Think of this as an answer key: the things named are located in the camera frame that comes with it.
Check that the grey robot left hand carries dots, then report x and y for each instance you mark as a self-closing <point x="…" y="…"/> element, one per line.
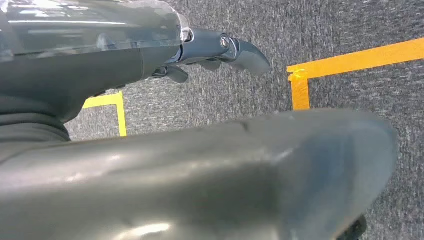
<point x="99" y="66"/>

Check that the yellow floor tape square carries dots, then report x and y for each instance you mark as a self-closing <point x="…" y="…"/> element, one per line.
<point x="121" y="116"/>
<point x="348" y="61"/>

